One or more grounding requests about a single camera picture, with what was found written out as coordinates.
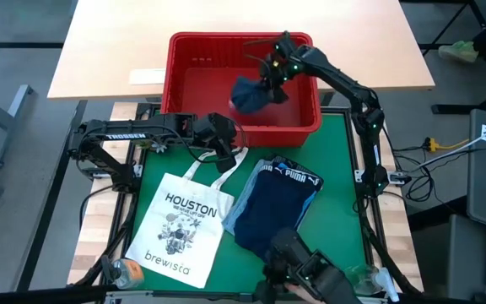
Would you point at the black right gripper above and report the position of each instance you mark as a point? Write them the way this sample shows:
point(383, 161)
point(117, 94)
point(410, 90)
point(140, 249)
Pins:
point(283, 59)

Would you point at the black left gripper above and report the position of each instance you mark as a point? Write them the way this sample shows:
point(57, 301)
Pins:
point(215, 131)

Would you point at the dark navy cloth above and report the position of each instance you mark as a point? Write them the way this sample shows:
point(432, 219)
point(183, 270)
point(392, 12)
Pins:
point(249, 97)

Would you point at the light blue denim garment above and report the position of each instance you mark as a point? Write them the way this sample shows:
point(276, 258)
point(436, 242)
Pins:
point(238, 209)

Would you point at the black printed garment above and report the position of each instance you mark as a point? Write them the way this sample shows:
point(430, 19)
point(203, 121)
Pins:
point(268, 207)

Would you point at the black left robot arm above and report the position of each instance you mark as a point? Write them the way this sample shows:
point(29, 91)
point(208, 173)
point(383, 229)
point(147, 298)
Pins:
point(120, 136)

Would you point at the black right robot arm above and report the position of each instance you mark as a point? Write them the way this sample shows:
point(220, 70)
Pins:
point(365, 122)

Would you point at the red plastic laundry bin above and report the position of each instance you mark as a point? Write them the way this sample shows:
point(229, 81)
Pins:
point(201, 55)

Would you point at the small potted plant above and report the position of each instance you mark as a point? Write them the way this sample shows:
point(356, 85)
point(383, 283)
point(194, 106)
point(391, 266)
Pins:
point(158, 147)

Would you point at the white rectangular label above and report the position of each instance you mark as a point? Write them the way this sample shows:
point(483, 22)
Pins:
point(146, 76)

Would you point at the white printed tote bag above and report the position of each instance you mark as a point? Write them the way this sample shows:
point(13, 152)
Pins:
point(175, 236)

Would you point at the light wooden desk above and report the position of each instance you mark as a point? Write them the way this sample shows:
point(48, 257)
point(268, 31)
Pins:
point(142, 34)

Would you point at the green table mat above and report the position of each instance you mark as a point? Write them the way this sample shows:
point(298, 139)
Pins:
point(336, 211)

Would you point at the black handheld device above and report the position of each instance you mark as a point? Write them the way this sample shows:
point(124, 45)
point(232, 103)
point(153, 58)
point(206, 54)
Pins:
point(302, 262)

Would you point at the clear bottle orange label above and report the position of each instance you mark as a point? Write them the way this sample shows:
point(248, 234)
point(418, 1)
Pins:
point(131, 274)

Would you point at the black metal stand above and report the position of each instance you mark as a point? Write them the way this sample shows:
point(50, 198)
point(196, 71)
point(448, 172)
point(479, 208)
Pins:
point(454, 109)

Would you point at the person's hand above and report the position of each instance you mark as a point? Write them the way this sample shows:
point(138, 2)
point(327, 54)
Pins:
point(304, 293)

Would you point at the person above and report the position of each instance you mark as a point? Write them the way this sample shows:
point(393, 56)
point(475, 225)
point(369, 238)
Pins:
point(458, 50)

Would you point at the grey metal desk leg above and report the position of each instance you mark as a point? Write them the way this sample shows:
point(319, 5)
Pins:
point(11, 114)

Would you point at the clear spray bottle white nozzle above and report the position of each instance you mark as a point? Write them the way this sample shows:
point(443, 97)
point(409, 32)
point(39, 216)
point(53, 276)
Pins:
point(371, 278)

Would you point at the black metal table frame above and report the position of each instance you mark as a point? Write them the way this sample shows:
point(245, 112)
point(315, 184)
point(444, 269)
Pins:
point(354, 114)

